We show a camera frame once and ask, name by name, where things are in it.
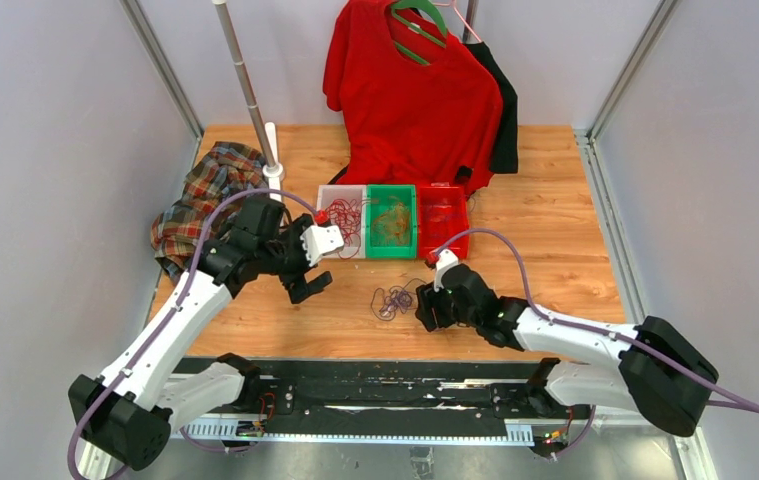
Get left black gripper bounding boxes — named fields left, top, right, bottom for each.
left=258, top=214, right=333, bottom=302

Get coloured wire bundle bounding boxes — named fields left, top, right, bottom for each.
left=369, top=278, right=428, bottom=323

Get orange wires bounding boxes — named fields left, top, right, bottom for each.
left=369, top=192, right=415, bottom=248

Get red wire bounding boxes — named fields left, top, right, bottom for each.
left=320, top=195, right=364, bottom=256

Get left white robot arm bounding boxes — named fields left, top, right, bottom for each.
left=67, top=188, right=344, bottom=479

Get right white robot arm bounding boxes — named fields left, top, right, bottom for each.
left=415, top=264, right=719, bottom=437

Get red plastic bin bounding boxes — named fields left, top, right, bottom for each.
left=416, top=185, right=470, bottom=259

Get white plastic bin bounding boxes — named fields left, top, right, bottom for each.
left=317, top=185, right=368, bottom=260

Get green plastic bin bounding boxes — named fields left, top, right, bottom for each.
left=365, top=184, right=418, bottom=259

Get plaid flannel shirt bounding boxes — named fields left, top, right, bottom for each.
left=150, top=142, right=268, bottom=284

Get black t-shirt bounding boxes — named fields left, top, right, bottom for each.
left=465, top=42, right=519, bottom=174

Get red t-shirt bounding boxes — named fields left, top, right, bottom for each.
left=322, top=1, right=503, bottom=194

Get metal rack pole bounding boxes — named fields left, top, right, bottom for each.
left=212, top=0, right=268, bottom=173

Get green clothes hanger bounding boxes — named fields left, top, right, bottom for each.
left=384, top=1, right=449, bottom=67

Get pink clothes hanger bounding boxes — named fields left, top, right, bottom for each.
left=433, top=0, right=483, bottom=44

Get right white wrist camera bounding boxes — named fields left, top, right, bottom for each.
left=433, top=248, right=459, bottom=292

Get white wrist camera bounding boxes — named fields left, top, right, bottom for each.
left=300, top=225, right=345, bottom=267
left=433, top=248, right=459, bottom=292

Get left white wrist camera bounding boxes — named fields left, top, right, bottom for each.
left=300, top=225, right=345, bottom=267

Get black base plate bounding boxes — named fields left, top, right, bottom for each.
left=196, top=357, right=574, bottom=440

